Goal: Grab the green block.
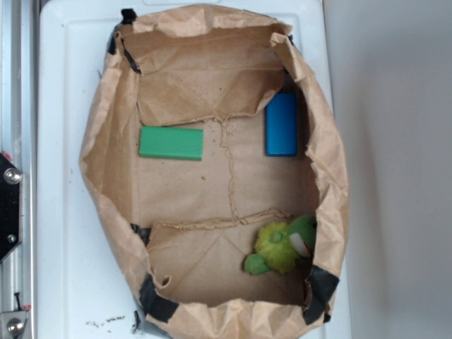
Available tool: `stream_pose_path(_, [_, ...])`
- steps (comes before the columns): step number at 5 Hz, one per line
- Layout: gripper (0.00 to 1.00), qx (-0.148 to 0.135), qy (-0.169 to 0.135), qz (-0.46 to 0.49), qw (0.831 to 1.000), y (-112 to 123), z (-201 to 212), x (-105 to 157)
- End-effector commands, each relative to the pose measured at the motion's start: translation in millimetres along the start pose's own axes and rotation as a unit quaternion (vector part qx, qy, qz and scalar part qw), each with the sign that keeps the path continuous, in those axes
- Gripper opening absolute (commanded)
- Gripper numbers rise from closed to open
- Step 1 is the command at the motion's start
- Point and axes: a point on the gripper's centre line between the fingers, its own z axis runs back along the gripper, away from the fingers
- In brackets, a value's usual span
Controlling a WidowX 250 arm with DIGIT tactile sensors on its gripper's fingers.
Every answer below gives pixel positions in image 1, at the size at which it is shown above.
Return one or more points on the green wooden block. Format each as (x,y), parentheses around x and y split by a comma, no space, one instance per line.
(171,143)

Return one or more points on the blue wooden block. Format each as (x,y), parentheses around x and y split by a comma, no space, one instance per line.
(281,126)

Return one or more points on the brown paper bag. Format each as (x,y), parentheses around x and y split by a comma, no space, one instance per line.
(182,68)

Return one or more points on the green plush toy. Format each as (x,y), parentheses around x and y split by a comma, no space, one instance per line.
(282,246)

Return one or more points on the white plastic tray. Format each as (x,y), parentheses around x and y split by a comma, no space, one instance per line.
(81,292)

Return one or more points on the black metal bracket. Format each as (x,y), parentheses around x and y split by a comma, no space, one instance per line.
(10,204)

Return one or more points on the aluminium frame rail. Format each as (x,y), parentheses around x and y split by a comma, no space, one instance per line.
(19,35)

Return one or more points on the silver corner bracket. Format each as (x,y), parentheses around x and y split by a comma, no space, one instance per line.
(14,323)

